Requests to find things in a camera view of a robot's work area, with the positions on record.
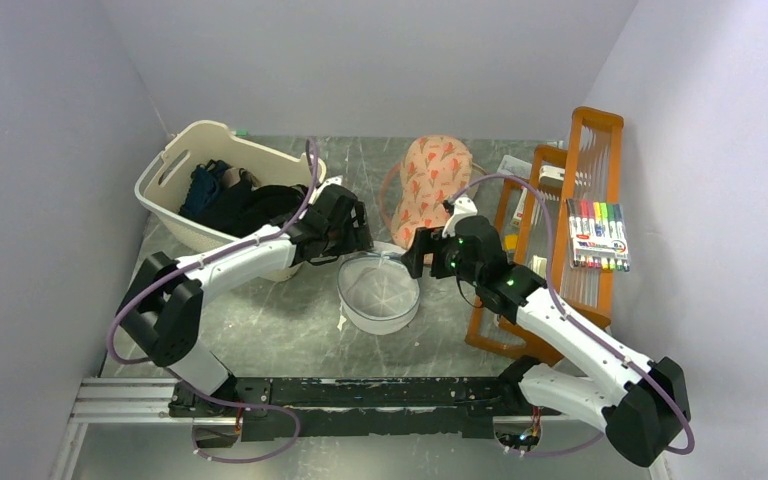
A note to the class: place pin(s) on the teal garment in basket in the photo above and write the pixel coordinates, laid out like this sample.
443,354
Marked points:
204,189

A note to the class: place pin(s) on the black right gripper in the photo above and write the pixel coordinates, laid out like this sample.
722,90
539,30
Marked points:
428,240

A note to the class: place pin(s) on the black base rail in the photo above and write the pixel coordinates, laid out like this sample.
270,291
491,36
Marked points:
263,409

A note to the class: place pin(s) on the cream plastic laundry basket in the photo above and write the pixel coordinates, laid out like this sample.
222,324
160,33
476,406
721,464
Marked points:
163,186

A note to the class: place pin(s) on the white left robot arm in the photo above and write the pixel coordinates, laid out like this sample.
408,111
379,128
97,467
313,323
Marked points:
161,311

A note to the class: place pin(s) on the black bra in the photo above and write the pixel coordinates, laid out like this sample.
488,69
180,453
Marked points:
270,204

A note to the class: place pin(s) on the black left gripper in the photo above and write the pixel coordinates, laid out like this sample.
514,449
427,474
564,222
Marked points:
358,238

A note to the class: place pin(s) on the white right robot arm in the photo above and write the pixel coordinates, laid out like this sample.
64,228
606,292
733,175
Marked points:
640,405

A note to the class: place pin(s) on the white mesh laundry bag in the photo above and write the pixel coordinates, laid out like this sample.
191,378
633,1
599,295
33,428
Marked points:
376,293

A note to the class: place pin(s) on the pink floral mesh bag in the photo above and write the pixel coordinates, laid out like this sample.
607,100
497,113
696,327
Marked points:
412,193

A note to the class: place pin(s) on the black garment in basket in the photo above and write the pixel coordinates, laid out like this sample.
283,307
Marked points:
229,212

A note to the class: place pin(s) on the orange wooden rack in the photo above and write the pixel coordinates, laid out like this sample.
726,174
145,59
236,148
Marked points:
587,169

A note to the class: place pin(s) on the white paper tag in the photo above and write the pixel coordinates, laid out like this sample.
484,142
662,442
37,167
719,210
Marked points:
510,165

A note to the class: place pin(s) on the pack of coloured markers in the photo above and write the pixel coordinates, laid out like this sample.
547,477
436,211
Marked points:
597,237

